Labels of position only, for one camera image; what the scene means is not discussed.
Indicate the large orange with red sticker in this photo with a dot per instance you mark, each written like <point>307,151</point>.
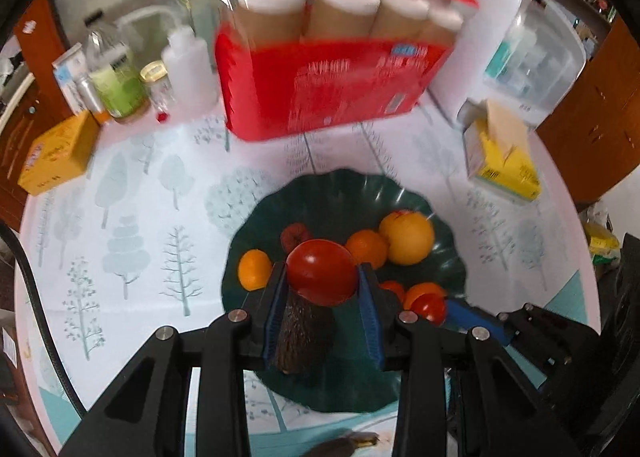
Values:
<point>410,239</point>

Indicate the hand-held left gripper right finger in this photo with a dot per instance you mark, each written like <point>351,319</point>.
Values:
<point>369,317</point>

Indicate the glass jar with gold lid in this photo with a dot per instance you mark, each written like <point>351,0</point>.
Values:
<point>157,87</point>

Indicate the small cherry tomato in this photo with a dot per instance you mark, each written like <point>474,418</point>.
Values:
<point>392,289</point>
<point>430,311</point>

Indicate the clear plastic storage box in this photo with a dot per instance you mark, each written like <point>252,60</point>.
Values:
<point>545,77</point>

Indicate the dark brown avocado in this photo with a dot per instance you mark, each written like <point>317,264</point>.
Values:
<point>305,337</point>

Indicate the dark green wavy plate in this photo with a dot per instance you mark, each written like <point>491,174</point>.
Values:
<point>325,207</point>

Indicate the yellow tissue box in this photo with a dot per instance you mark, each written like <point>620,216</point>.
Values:
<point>505,172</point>

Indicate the bumpy mandarin with stem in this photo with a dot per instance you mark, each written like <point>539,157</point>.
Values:
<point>368,248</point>

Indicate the metal can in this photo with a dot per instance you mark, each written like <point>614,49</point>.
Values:
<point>88,94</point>

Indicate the shriveled red apple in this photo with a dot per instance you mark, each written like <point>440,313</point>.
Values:
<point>295,236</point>

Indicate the overripe brown banana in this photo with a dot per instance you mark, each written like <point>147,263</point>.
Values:
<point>340,446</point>

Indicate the tree print tablecloth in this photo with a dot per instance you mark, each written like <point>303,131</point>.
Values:
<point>150,217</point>

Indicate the wooden cabinet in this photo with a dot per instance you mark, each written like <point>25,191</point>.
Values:
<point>595,137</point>
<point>30,77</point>

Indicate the smooth small orange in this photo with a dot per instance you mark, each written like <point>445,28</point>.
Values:
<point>255,269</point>

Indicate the small tangerine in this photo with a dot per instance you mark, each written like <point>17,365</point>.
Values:
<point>425,291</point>

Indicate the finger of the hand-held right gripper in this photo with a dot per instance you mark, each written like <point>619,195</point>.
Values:
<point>475,319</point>

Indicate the white paper roll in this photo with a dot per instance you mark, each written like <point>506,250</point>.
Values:
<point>480,37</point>

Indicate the green jar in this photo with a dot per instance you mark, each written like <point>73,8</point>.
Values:
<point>120,89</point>

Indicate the yellow green bag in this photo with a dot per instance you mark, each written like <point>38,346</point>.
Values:
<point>602,239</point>

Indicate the yellow cardboard box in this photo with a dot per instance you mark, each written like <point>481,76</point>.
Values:
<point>60,152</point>

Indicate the white squeeze bottle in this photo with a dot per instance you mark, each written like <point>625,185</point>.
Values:
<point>190,72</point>

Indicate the large red tomato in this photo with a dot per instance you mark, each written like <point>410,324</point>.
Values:
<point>322,272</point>

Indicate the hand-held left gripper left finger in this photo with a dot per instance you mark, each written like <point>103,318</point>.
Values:
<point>277,302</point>

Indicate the blue and white carton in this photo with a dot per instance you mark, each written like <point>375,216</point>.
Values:
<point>67,72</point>

